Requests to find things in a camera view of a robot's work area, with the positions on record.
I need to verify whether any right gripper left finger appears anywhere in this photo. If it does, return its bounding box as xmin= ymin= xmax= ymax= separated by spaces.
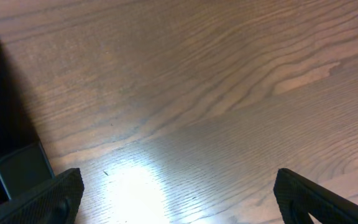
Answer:
xmin=0 ymin=168 xmax=85 ymax=224

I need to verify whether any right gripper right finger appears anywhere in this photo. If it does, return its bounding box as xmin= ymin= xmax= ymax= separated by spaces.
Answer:
xmin=273 ymin=168 xmax=358 ymax=224

